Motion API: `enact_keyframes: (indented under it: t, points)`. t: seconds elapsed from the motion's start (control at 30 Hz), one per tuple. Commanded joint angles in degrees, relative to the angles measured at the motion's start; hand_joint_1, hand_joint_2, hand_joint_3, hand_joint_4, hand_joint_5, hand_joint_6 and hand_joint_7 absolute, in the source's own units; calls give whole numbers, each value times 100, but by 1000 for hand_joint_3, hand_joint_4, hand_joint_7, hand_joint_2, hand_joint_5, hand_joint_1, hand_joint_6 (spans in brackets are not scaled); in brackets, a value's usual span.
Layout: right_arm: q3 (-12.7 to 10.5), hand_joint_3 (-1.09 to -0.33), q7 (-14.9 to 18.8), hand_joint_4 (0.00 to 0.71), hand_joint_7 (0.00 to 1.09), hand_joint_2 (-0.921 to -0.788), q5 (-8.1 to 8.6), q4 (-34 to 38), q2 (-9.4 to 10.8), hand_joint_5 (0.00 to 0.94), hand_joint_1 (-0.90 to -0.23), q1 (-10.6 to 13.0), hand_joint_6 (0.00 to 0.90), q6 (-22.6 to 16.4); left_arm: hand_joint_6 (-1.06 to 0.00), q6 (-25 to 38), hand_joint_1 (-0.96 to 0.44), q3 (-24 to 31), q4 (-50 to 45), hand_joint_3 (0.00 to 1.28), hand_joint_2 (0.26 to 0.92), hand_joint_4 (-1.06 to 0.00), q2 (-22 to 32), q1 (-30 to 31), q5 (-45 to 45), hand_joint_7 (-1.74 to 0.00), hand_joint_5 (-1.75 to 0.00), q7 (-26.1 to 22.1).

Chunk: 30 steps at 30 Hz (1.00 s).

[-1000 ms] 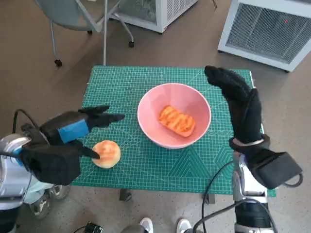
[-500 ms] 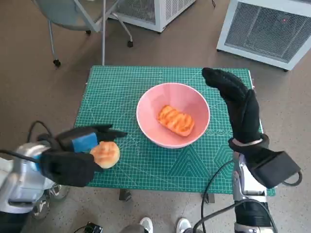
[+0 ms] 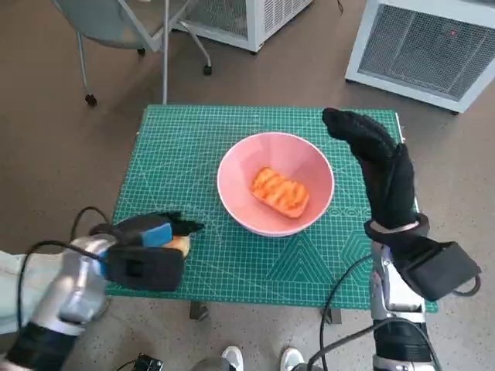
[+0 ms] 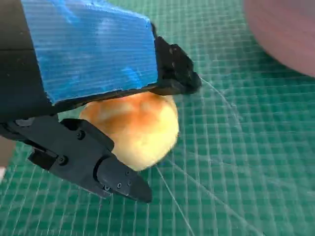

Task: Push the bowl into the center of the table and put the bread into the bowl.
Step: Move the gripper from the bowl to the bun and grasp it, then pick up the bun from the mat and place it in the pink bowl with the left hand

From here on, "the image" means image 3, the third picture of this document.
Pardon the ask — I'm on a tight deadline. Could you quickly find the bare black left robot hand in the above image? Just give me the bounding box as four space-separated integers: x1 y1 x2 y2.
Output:
111 210 206 249

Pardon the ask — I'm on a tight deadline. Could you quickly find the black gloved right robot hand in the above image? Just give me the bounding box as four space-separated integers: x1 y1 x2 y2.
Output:
322 107 421 231

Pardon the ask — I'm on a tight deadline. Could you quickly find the round bread bun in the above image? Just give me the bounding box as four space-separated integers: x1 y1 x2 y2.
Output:
166 235 192 259

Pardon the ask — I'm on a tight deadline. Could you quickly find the pink bowl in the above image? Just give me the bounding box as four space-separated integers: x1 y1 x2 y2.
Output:
216 131 336 238

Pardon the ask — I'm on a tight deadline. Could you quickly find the oblong toasted bread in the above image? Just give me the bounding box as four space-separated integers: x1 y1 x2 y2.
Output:
250 166 311 220

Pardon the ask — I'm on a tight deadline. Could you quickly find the green cutting mat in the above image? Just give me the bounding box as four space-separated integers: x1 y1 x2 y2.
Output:
104 104 441 315

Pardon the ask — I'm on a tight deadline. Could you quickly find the small black device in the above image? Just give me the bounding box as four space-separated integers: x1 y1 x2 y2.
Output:
134 352 164 371

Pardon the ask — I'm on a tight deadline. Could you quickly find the white mesh cabinet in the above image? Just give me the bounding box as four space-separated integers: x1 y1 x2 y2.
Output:
169 0 313 53
343 0 495 114

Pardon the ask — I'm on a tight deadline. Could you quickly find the white shoe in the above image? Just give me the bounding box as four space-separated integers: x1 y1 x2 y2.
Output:
222 345 245 371
280 346 306 371

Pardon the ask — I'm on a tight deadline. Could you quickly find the thin metal pole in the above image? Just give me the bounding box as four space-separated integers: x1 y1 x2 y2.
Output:
161 0 170 105

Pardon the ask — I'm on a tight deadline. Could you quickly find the grey office chair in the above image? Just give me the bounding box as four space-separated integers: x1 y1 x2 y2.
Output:
52 0 213 108

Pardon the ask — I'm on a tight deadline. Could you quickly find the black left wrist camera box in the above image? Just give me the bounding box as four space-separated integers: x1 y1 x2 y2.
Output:
104 247 185 293

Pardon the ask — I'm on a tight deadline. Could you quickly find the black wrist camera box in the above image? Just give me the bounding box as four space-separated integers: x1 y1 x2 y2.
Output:
104 247 185 293
386 234 483 303

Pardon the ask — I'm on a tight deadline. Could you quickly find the black table leg bracket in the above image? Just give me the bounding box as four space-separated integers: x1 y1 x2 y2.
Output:
189 302 212 322
320 308 343 326

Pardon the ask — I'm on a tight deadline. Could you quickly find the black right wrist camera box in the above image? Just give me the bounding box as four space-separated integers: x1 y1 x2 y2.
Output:
386 234 483 303

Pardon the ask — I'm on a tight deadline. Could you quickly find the thin black cable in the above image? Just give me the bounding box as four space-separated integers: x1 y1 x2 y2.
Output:
319 255 373 351

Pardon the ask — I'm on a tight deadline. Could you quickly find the black camera cable loop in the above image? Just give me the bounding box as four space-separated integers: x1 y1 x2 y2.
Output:
455 273 483 296

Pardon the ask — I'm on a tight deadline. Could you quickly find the thick black cable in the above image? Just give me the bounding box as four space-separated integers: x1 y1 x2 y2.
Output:
308 323 442 371

